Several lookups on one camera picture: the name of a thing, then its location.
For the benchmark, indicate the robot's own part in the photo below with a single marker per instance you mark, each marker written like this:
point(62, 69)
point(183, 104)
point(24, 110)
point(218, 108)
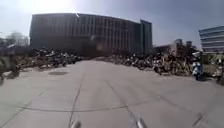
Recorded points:
point(76, 124)
point(141, 123)

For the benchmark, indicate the pale building with window bands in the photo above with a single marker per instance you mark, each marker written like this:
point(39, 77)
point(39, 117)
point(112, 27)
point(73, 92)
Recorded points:
point(213, 39)

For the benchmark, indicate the grey concrete slab pavement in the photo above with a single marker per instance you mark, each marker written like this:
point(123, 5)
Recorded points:
point(100, 90)

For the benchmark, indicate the bare trees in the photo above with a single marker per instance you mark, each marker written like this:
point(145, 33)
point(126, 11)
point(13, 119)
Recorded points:
point(16, 39)

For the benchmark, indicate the large dark multistorey building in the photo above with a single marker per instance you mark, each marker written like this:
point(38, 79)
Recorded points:
point(90, 33)

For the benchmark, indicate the low building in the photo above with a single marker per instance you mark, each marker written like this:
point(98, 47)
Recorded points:
point(176, 48)

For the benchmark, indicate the row of parked bicycles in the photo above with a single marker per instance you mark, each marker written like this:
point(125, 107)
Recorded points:
point(43, 59)
point(160, 63)

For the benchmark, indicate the blue scooter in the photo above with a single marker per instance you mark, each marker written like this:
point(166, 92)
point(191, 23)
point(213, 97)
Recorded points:
point(197, 68)

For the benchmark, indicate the round manhole cover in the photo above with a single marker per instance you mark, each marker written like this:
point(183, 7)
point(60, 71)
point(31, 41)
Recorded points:
point(57, 73)

